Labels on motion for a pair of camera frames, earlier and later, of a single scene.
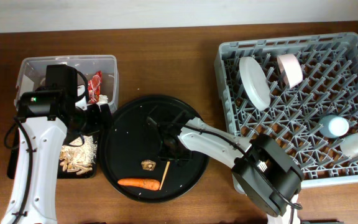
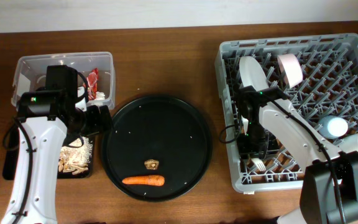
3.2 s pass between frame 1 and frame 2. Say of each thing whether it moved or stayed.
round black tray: stayed
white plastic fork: stayed
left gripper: stayed
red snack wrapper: moved
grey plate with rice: stayed
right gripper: moved
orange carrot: moved
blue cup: stayed
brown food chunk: moved
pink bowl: stayed
